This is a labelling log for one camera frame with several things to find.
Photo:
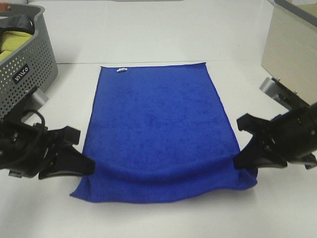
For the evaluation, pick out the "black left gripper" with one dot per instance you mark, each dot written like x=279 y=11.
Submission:
x=27 y=151

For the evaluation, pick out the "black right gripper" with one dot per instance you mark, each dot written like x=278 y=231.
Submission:
x=287 y=138

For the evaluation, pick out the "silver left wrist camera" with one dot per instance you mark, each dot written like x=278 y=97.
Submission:
x=38 y=99

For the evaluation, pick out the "dark grey cloth in basket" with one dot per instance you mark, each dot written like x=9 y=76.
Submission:
x=19 y=23

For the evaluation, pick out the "beige storage box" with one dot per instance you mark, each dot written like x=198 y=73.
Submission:
x=290 y=52

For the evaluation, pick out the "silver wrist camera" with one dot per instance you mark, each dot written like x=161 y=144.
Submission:
x=38 y=99
x=270 y=87

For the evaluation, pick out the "yellow-green towel in basket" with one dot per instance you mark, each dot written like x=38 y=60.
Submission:
x=11 y=41

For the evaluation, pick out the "grey perforated laundry basket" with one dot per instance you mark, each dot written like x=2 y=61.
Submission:
x=32 y=65

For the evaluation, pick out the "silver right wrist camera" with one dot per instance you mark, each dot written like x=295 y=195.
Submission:
x=270 y=87

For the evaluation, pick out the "blue microfibre towel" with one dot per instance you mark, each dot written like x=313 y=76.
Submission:
x=159 y=134

